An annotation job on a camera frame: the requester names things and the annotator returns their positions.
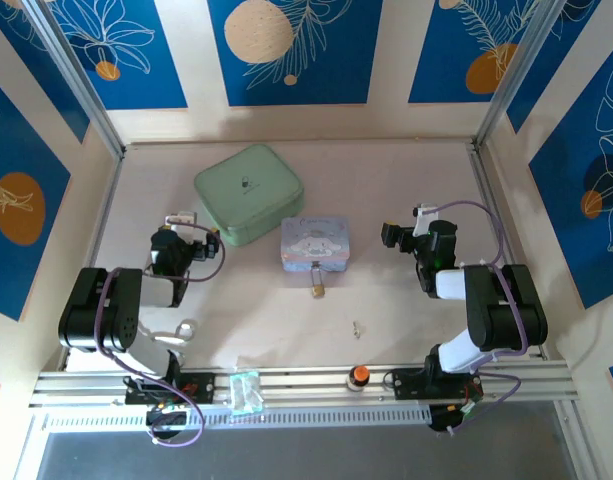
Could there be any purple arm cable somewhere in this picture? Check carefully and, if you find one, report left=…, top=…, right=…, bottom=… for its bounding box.
left=93, top=215, right=227, bottom=449
left=433, top=199, right=532, bottom=437

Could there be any aluminium frame post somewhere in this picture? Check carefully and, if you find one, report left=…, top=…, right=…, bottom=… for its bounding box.
left=23, top=0, right=126, bottom=159
left=473, top=0, right=562, bottom=146

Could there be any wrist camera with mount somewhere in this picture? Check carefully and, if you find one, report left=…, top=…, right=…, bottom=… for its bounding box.
left=164, top=211, right=198, bottom=234
left=413, top=202, right=441, bottom=237

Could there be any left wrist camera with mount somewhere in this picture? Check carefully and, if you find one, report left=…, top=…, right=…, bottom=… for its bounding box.
left=164, top=211, right=198, bottom=234

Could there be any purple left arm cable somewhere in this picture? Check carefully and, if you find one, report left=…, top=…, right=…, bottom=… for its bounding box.
left=93, top=215, right=227, bottom=449

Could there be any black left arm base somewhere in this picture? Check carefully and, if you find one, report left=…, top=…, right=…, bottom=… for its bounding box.
left=124, top=372, right=217, bottom=406

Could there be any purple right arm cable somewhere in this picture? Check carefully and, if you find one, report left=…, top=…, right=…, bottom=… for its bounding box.
left=433, top=199, right=532, bottom=437

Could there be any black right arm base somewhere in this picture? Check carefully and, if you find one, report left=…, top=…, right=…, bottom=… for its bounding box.
left=390, top=367, right=485, bottom=401

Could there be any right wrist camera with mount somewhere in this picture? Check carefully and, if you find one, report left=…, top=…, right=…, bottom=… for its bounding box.
left=413, top=202, right=441, bottom=237

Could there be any mint green zip case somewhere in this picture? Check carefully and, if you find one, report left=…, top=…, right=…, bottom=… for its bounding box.
left=193, top=143, right=306, bottom=249

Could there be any brass padlock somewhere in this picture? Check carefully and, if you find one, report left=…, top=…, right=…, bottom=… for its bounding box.
left=308, top=262, right=330, bottom=300

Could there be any slotted grey cable duct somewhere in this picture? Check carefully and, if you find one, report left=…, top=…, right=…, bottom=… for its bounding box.
left=43, top=405, right=432, bottom=429

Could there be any aluminium side rail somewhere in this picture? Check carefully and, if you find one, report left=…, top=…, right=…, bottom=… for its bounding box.
left=466, top=143, right=547, bottom=359
left=60, top=149, right=126, bottom=371

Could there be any orange capped small bottle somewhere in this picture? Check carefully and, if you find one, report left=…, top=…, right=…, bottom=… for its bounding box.
left=346, top=364, right=371, bottom=392

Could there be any aluminium front frame rail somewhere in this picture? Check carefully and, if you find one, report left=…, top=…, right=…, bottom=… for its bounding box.
left=28, top=362, right=580, bottom=409

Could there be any pastel cartoon tin box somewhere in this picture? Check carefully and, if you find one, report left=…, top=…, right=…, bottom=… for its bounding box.
left=279, top=215, right=352, bottom=275

